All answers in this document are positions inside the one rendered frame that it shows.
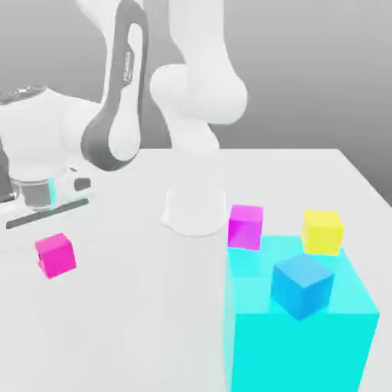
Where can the small pink cube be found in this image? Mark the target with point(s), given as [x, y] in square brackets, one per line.
[56, 255]

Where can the large cyan box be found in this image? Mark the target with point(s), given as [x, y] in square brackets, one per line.
[300, 346]

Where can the small magenta cube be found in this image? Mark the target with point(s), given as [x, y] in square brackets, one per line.
[245, 228]

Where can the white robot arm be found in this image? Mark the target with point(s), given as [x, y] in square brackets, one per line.
[199, 92]

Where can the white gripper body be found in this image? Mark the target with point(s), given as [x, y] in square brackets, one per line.
[46, 216]

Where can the small yellow cube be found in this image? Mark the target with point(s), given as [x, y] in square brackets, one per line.
[321, 232]

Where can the small blue cube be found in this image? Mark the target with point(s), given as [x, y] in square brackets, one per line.
[301, 284]

